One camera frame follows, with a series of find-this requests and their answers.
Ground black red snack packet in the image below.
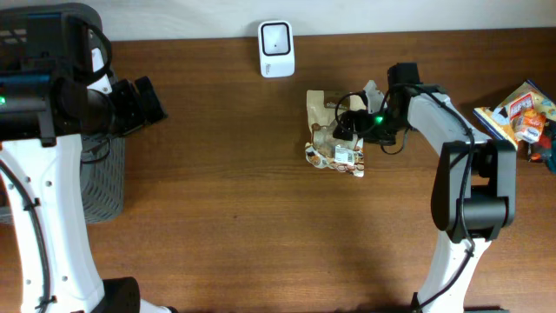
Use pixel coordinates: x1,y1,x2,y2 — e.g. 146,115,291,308
527,130,555,163

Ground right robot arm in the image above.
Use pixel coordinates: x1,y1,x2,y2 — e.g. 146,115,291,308
334,63,516,312

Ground brown cookie snack pouch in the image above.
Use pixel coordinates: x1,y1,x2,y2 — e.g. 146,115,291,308
305,90,365,177

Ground dark grey plastic basket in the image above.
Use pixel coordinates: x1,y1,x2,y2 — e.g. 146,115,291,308
1,3,125,223

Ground yellow wet wipes pack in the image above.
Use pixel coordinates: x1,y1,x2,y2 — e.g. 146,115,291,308
473,80,555,148

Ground orange tissue pack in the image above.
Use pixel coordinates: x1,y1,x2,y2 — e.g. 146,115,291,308
513,108,546,143

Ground white barcode scanner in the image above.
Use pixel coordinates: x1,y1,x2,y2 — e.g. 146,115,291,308
257,20,295,78

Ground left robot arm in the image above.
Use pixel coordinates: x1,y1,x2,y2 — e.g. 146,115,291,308
1,3,167,312

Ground blue mouthwash bottle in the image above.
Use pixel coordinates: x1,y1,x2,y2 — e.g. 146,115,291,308
545,150,556,174

